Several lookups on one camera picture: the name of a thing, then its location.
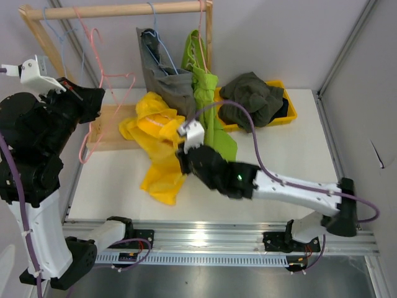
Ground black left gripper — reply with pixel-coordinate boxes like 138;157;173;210
42;74;106;153

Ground yellow shorts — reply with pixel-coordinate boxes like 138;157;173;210
118;92;185;205

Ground light grey shorts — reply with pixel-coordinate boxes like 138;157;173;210
136;28;196;119

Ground pink hanger of olive shorts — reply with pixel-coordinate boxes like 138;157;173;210
73;6;121;107

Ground dark olive grey shorts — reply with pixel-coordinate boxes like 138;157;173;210
216;72;283;133

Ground pink hanger of yellow shorts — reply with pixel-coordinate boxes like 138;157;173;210
79;27;137;165

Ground navy blue shorts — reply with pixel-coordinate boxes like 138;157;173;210
274;98;289;118

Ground blue hanger of grey shorts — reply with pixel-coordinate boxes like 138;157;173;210
147;2;179;75

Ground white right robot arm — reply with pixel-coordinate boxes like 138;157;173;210
176;145;357;251

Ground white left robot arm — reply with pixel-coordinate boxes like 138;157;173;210
1;78;135;290

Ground lime green shorts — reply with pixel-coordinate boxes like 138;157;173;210
182;29;238;161

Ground pink hanger of green shorts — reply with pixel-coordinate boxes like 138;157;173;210
196;0;209;74

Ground wooden clothes rack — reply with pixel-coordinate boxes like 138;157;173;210
19;1;213;153

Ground yellow plastic tray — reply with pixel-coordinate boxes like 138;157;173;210
216;80;297;132

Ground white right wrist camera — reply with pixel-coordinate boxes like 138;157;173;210
177;120;205;154

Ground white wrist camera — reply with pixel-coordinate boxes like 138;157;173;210
1;55;66;95
177;120;205;154

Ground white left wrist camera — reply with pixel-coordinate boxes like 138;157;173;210
1;55;66;95

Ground aluminium mounting rail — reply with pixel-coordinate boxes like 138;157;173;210
60;219;381;257

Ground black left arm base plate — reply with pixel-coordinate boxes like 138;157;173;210
109;229;155;250

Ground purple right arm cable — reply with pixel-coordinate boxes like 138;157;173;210
182;99;381;276

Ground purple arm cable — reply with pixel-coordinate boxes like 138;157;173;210
0;70;153;298
182;99;381;276

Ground slotted white cable duct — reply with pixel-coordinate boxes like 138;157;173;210
96;251;288;268

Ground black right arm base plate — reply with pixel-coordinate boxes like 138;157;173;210
262;232;321;253

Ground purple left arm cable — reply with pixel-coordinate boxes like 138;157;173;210
0;70;153;298

